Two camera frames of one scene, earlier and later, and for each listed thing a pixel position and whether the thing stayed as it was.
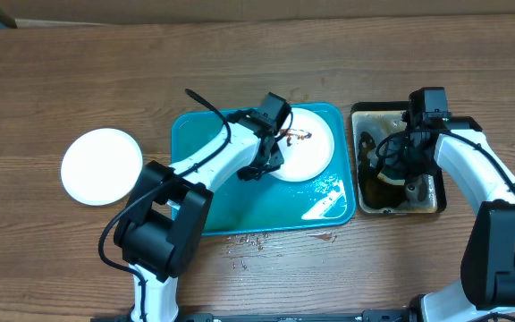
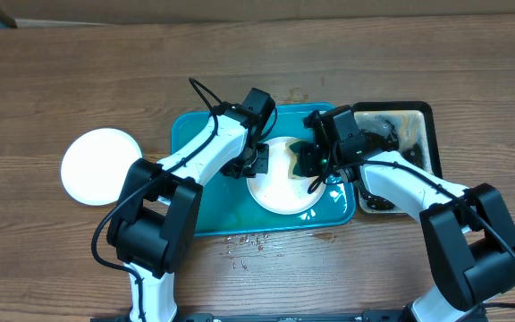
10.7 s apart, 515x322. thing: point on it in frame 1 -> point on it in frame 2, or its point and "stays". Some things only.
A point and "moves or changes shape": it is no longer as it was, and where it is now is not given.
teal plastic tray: (271, 203) stays
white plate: (308, 146) moves or changes shape
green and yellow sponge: (392, 176) moves or changes shape
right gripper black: (393, 162) -> (310, 160)
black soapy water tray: (370, 123) stays
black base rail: (367, 316) stays
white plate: (101, 166) stays
